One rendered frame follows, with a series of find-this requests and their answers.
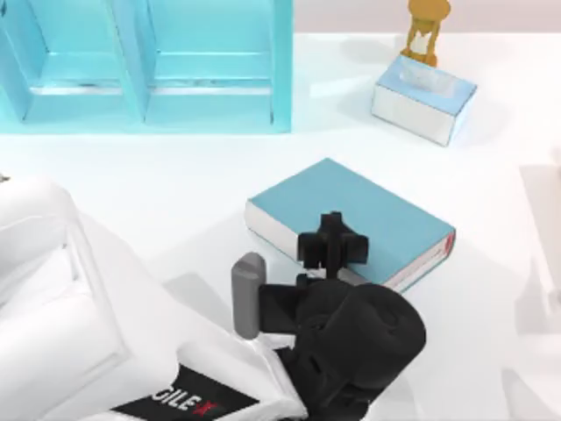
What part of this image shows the pale grey rounded box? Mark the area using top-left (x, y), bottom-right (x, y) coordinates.
top-left (231, 252), bottom-right (266, 341)

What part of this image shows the light blue rack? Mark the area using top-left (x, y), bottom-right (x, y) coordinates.
top-left (0, 0), bottom-right (294, 136)

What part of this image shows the golden hourglass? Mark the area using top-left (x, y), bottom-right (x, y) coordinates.
top-left (400, 0), bottom-right (452, 68)

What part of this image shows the blue book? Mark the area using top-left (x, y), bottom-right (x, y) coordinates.
top-left (244, 157), bottom-right (458, 296)

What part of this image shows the blue and white tissue box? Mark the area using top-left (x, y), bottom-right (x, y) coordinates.
top-left (370, 54), bottom-right (479, 148)

